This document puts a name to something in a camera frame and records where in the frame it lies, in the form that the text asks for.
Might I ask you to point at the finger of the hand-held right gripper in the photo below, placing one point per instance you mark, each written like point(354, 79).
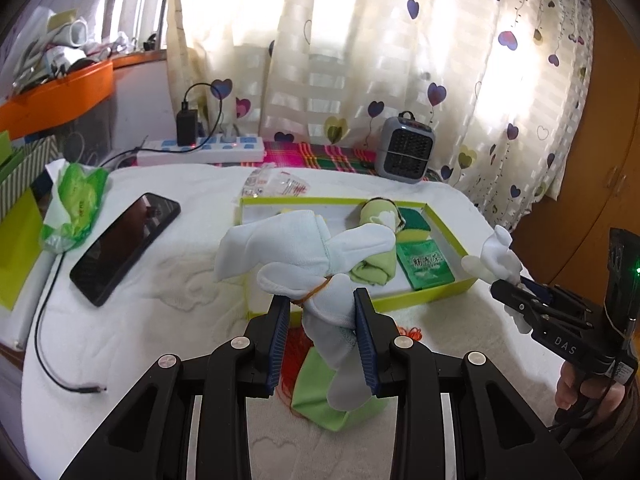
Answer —
point(515, 300)
point(537, 289)

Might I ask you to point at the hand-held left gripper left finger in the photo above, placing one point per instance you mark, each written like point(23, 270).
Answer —
point(280, 345)

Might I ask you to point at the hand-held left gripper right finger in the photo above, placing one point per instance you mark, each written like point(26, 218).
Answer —
point(366, 350)

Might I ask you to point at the white sock bundle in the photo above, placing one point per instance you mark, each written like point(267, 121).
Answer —
point(280, 245)
point(495, 255)

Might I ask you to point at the pale green cloth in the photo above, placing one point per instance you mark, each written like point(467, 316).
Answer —
point(320, 400)

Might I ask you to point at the lime green box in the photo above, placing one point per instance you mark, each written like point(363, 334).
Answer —
point(20, 240)
point(425, 300)

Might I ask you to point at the green towel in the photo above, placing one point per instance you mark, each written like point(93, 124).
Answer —
point(372, 270)

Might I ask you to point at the green packet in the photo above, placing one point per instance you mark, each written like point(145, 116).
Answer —
point(425, 265)

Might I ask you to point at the yellow sponge with green scourer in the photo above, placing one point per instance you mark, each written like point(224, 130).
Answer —
point(415, 220)

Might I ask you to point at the person's right hand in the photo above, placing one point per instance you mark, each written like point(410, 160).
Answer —
point(565, 385)

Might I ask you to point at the wooden wardrobe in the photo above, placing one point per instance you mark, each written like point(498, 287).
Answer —
point(600, 160)

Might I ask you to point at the clear plastic bag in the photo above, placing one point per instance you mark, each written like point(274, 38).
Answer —
point(275, 185)

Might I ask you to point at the grey space heater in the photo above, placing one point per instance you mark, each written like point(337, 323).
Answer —
point(407, 150)

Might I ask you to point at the black smartphone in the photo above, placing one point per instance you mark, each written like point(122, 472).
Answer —
point(120, 250)

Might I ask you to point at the plaid cloth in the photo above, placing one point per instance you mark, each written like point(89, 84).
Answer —
point(320, 152)

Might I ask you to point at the white power strip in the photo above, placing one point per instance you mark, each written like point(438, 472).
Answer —
point(235, 152)

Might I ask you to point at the black charger adapter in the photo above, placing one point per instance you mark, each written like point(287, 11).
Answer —
point(186, 127)

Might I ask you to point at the green tissue pack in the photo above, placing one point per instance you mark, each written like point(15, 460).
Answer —
point(75, 200)

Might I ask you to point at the lime green flat box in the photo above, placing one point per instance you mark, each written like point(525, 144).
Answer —
point(20, 240)

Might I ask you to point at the striped paper bag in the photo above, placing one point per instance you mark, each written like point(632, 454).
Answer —
point(25, 175)

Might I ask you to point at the cream curtain with hearts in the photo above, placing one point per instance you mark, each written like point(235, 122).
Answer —
point(350, 35)

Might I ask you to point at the orange shelf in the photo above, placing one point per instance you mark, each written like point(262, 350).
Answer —
point(60, 95)

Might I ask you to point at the pile of bags and clutter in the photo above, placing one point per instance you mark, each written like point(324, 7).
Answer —
point(65, 55)

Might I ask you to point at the window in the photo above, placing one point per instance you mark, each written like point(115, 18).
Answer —
point(145, 0)

